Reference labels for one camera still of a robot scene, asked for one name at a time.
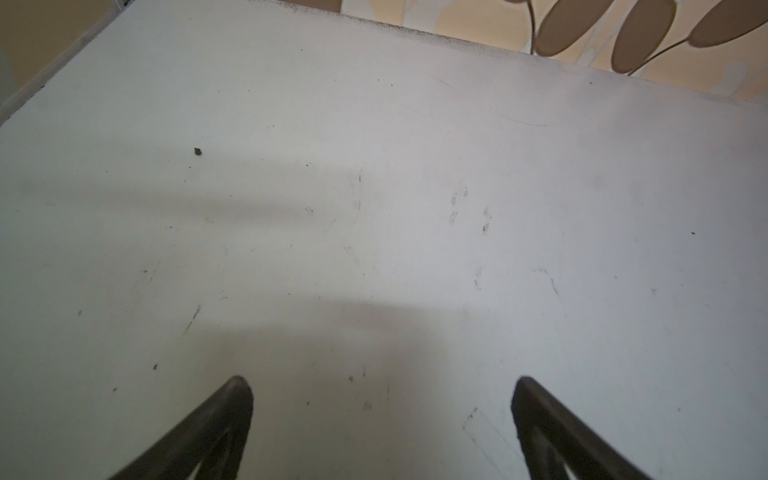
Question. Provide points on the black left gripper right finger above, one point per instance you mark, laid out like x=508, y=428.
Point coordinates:
x=557, y=444

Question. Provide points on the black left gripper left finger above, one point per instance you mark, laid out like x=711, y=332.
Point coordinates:
x=207, y=444

